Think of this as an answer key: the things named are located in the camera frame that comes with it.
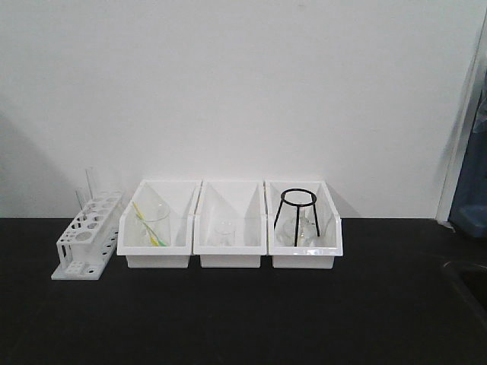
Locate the short glass test tube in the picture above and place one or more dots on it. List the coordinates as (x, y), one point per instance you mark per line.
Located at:
(80, 197)

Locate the right white storage bin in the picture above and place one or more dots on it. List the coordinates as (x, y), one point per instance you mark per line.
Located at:
(328, 246)

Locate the large glass beaker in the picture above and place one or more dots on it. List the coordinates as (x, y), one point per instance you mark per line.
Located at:
(158, 218)

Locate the tall glass test tube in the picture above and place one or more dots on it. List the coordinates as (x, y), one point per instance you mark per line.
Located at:
(89, 172)

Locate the white storage bin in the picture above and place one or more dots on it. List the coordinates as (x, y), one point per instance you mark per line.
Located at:
(328, 246)
(181, 197)
(241, 202)

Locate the left white storage bin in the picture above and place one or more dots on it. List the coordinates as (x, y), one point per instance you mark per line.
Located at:
(181, 197)

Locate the white test tube rack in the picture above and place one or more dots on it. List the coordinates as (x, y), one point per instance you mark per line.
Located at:
(88, 242)

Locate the yellow green stirring rod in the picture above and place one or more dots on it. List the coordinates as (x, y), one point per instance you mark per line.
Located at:
(154, 238)

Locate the small glass beaker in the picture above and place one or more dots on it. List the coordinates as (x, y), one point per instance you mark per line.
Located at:
(225, 233)

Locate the black wire tripod stand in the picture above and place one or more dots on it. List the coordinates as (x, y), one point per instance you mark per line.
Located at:
(296, 221)

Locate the glass flask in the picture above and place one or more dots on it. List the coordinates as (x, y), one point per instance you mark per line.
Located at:
(302, 235)

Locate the blue grey drying rack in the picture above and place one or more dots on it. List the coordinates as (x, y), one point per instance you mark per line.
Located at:
(468, 210)

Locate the middle white storage bin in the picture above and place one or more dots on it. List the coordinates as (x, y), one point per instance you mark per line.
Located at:
(241, 202)

